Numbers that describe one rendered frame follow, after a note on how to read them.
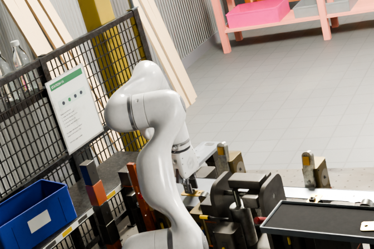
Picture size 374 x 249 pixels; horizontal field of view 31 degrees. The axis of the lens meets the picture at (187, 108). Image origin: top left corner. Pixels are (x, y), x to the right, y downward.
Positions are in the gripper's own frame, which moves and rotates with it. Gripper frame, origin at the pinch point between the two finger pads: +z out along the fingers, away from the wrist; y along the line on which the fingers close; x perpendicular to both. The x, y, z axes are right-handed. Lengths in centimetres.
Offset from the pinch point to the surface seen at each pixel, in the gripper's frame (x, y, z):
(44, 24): 224, 165, -26
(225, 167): -6.3, 14.7, 0.0
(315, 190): -44.9, 6.9, 2.9
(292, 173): -3, 69, 33
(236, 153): -7.6, 22.5, -1.5
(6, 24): 268, 170, -29
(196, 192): -1.8, 0.1, 2.7
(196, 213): -17.6, -22.8, -4.0
